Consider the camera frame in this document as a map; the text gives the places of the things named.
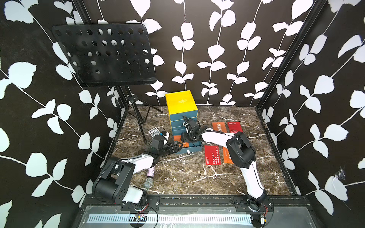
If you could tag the black tripod stand legs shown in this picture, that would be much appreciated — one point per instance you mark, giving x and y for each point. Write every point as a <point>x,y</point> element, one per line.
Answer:
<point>133,99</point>

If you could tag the black base rail with mounts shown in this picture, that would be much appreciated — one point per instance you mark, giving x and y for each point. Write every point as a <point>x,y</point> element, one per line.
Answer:
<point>237,202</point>

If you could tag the teal top drawer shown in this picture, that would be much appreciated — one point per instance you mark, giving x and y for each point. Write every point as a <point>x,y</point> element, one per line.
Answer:
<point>179,116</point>

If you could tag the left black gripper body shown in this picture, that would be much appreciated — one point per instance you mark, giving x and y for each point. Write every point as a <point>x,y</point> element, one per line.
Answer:
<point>167,150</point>

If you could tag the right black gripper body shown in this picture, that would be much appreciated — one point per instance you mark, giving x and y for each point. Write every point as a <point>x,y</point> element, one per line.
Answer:
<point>187,137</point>

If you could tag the teal drawer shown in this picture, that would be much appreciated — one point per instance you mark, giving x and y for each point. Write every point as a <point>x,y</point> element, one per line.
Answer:
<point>177,123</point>
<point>194,146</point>
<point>179,116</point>

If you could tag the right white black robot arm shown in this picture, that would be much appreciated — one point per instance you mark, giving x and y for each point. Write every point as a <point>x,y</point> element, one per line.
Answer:
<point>241,151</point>

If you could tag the small clear card box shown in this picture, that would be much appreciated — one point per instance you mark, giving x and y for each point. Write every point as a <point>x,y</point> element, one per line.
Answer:
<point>155,131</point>

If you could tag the yellow drawer cabinet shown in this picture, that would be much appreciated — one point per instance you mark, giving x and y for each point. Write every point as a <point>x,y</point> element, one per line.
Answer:
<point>180,103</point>

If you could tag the orange postcard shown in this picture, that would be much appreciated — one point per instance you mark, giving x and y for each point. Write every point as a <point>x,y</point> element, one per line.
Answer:
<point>178,138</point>
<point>226,156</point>
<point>219,126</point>

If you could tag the red dream postcard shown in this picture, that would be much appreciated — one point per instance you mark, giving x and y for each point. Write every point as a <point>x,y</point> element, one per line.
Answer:
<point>234,127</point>

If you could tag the glitter purple microphone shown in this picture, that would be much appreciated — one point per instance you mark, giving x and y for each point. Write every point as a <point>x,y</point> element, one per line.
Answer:
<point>148,184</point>

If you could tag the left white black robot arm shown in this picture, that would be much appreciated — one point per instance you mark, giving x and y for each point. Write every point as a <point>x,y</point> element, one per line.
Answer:
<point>114,181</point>

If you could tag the white slotted cable duct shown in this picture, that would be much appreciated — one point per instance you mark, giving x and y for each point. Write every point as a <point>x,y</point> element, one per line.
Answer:
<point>241,219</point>

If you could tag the teal bottom drawer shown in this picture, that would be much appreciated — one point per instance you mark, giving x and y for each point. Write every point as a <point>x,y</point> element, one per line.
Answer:
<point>194,146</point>

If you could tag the black perforated music stand tray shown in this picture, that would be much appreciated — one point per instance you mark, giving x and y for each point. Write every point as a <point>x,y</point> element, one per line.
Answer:
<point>108,54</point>

